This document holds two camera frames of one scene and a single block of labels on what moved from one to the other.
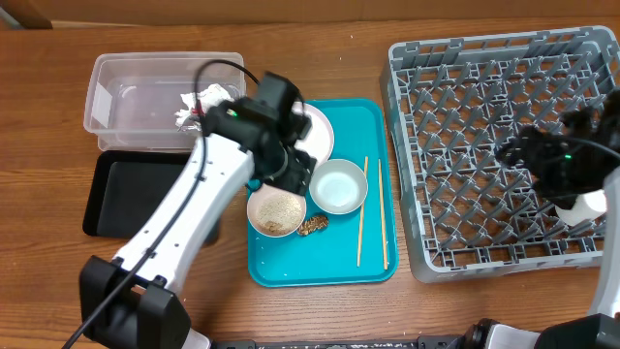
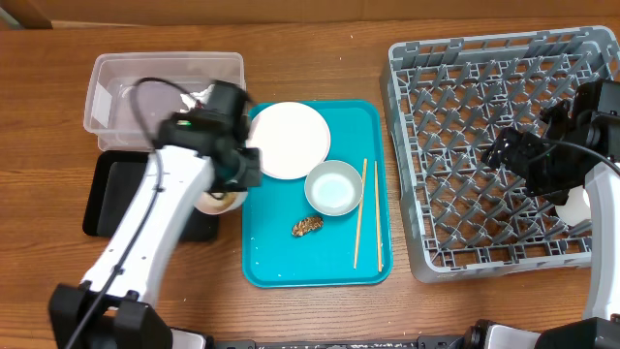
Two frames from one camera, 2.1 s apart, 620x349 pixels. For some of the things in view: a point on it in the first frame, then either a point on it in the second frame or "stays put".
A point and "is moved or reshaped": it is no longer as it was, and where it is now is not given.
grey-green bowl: (338, 186) stays put
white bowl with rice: (274, 212) is moved or reshaped
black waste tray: (126, 189) stays put
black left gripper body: (286, 167) to (247, 173)
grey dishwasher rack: (450, 104) stays put
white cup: (587, 206) stays put
